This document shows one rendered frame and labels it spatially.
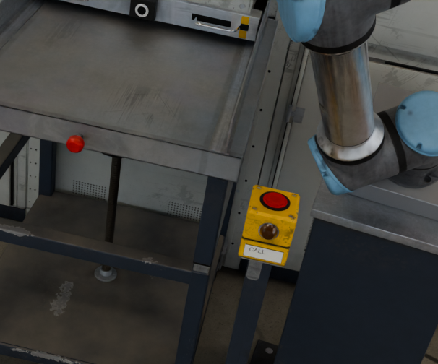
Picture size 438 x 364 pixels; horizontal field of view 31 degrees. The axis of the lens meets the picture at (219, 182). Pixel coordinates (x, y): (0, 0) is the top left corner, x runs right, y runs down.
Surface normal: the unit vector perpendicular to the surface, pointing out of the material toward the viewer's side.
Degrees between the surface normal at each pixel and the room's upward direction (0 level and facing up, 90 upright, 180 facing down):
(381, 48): 90
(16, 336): 0
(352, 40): 103
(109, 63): 0
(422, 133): 41
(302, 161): 90
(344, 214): 0
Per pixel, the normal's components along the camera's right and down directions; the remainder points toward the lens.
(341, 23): 0.22, 0.82
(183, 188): -0.16, 0.55
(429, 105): 0.02, -0.25
